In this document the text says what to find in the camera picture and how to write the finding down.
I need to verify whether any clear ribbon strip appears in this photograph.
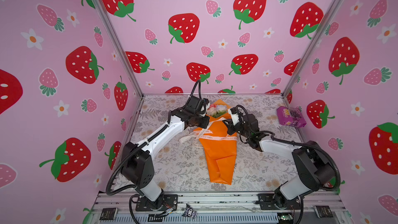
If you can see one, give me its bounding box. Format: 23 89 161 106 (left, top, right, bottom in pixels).
179 117 238 143

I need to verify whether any white blue fake rose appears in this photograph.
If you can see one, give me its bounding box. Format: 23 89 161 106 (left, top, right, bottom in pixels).
216 105 228 116

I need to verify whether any orange wrapping paper sheet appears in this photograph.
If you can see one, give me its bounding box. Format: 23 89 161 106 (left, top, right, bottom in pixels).
195 113 237 185

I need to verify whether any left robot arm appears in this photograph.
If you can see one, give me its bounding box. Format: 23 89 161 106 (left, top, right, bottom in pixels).
105 95 210 203

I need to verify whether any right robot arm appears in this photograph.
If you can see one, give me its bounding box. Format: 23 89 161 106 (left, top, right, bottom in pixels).
223 105 341 209

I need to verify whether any purple snack bag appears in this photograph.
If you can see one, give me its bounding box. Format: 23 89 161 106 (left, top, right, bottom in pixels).
276 106 307 128

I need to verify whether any small black box right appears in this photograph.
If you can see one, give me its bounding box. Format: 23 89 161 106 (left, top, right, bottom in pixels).
314 205 333 218

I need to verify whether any small black box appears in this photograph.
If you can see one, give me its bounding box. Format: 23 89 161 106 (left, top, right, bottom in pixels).
99 208 118 221
314 205 333 218

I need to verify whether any small black box left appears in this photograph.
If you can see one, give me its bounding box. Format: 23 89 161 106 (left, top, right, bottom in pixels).
99 208 118 221

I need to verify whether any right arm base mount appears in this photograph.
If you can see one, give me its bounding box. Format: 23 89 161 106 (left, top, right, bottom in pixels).
257 193 301 211

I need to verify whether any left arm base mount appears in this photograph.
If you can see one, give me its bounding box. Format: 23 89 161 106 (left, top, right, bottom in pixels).
135 193 178 212

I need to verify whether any aluminium corner post left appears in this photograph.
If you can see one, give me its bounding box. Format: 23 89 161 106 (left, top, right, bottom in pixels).
92 0 144 99

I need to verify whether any aluminium corner post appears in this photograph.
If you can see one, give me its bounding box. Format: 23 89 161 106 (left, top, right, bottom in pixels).
92 0 144 99
282 0 344 100

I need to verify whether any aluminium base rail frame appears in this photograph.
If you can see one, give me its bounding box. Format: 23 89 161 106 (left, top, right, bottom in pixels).
88 191 354 224

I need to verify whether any aluminium corner post right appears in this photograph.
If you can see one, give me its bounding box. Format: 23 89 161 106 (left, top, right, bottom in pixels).
282 0 344 100

